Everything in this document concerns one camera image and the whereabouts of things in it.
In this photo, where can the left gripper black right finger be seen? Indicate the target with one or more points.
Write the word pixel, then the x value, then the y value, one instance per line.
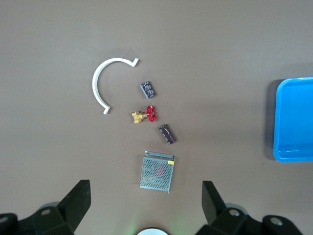
pixel 227 220

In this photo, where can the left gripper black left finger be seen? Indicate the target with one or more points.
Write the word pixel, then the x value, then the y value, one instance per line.
pixel 61 220

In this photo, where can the black rectangular capacitor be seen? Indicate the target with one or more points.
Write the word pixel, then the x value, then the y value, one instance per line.
pixel 167 134
pixel 148 90

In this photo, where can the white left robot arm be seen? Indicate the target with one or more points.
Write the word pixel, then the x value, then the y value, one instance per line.
pixel 152 232

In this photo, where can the metal mesh power supply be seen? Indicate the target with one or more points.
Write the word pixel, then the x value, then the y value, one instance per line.
pixel 156 173

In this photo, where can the blue plastic tray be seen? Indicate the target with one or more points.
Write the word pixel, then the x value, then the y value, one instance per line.
pixel 296 117

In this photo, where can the brown table cover sheet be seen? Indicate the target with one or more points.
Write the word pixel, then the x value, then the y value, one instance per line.
pixel 49 73

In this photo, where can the white curved plastic bracket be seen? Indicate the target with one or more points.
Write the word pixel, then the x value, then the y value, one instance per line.
pixel 94 85

